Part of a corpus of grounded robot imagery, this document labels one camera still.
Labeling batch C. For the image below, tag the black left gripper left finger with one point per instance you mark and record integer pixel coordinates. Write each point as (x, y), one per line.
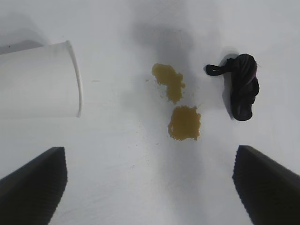
(30, 192)

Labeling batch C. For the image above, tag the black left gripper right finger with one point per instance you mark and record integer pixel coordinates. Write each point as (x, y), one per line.
(269, 192)

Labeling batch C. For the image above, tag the black purple cloth rag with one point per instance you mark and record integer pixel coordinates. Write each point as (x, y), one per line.
(243, 89)

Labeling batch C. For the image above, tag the white paper cup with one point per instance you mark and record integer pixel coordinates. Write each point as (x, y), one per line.
(35, 82)

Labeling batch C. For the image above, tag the rounded brown liquid puddle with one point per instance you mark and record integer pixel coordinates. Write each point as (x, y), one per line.
(185, 123)

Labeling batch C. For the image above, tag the elongated brown liquid puddle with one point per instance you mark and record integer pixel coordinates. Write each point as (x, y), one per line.
(167, 79)

